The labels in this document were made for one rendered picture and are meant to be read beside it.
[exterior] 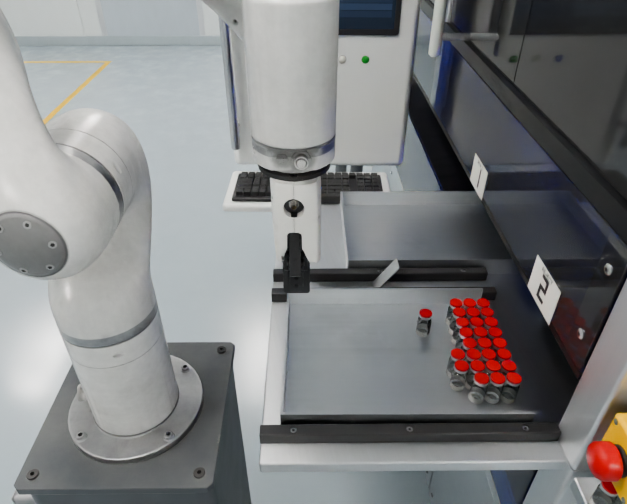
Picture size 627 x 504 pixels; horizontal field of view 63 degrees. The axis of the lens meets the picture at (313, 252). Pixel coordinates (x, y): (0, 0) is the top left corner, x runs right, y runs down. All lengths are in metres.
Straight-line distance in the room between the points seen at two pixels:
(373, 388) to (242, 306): 1.50
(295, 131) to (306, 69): 0.06
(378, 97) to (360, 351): 0.82
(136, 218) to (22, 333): 1.79
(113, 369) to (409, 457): 0.39
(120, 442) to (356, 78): 1.05
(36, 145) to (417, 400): 0.58
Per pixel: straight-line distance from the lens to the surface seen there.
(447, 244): 1.09
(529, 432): 0.77
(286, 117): 0.48
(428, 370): 0.83
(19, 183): 0.51
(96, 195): 0.53
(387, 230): 1.11
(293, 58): 0.46
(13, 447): 2.03
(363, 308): 0.91
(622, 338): 0.65
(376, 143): 1.52
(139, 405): 0.75
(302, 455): 0.73
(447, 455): 0.75
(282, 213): 0.52
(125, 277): 0.64
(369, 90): 1.46
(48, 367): 2.22
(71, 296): 0.64
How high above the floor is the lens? 1.49
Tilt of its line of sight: 36 degrees down
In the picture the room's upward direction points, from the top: straight up
